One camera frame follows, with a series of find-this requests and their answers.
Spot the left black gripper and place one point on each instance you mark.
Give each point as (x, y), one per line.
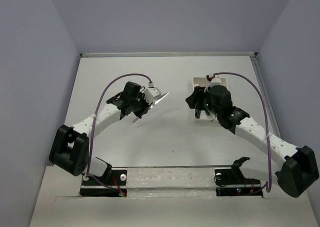
(145, 109)

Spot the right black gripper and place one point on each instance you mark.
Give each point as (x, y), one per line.
(196, 96)

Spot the silver knife pink handle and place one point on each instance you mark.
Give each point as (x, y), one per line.
(152, 105)

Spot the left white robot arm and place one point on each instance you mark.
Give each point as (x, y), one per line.
(72, 148)

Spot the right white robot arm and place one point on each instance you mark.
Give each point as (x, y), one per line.
(298, 168)

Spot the white two-compartment container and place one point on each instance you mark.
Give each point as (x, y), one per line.
(201, 114)

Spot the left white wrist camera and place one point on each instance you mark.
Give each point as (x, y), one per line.
(151, 94)

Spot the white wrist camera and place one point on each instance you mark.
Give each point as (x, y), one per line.
(212, 80)
(151, 94)

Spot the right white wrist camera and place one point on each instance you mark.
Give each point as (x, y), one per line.
(212, 80)

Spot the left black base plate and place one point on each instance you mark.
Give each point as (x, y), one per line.
(115, 186)

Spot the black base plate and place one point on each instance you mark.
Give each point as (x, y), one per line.
(230, 183)
(115, 186)

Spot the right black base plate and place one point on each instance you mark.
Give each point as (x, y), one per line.
(230, 183)

